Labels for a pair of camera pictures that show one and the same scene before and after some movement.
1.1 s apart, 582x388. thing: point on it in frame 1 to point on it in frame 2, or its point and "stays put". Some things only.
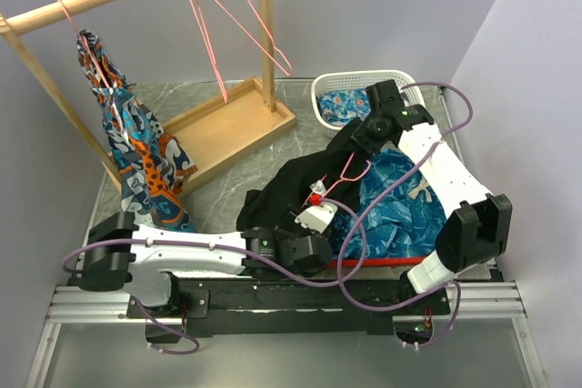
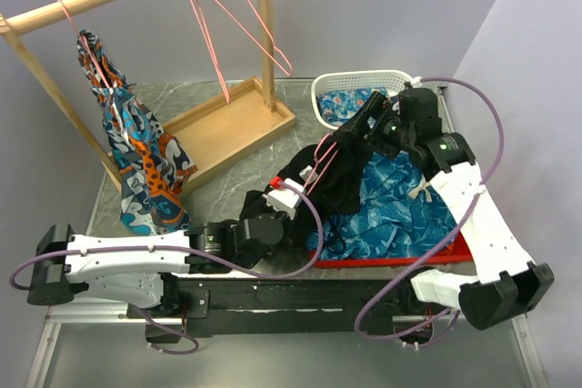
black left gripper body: [284, 234] to [287, 222]
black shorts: [333, 171] stays put
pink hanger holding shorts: [84, 43] stays put
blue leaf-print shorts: [405, 222] stays put
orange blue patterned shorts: [155, 166] stays put
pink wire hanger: [343, 179] to [317, 161]
